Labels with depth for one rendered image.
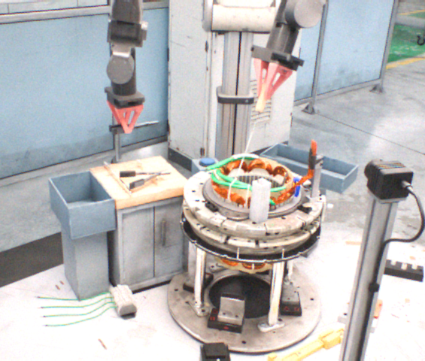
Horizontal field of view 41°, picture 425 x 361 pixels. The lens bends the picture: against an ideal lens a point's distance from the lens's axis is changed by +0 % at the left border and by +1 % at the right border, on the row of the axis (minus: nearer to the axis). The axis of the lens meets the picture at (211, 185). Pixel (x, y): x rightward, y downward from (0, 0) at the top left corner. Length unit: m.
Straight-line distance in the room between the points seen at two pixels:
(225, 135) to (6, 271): 1.59
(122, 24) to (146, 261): 0.58
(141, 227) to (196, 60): 2.27
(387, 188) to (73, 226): 0.78
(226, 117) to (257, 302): 0.57
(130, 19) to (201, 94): 2.33
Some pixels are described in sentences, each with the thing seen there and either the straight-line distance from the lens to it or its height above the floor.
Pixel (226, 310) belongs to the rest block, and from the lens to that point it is 1.37.
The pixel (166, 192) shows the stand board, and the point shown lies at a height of 1.06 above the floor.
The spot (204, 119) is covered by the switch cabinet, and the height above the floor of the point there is 0.42.
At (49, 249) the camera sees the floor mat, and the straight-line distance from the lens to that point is 3.11.
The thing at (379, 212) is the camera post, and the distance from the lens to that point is 0.81.
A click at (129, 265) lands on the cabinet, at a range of 1.46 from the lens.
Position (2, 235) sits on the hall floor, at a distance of 3.31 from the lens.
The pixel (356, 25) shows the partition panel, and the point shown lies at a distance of 5.39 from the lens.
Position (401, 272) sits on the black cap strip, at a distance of 1.68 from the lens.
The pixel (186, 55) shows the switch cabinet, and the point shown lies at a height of 0.79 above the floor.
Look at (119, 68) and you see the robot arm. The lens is 1.27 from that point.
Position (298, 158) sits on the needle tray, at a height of 1.04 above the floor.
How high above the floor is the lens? 1.71
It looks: 27 degrees down
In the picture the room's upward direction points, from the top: 3 degrees clockwise
